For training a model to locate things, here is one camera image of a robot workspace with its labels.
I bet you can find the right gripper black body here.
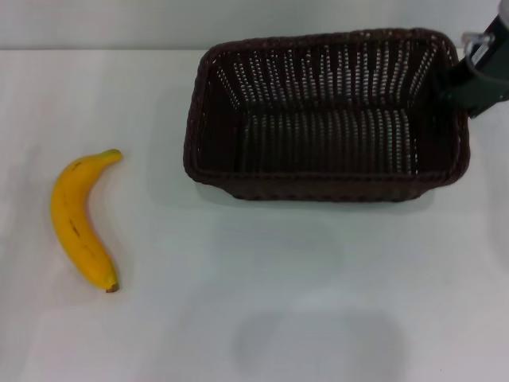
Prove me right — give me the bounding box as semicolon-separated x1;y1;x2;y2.
460;0;509;80

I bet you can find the dark brown woven basket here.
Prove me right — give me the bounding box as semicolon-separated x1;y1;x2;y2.
183;27;472;204

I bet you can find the yellow banana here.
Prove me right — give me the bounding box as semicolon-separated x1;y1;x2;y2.
49;149;123;294

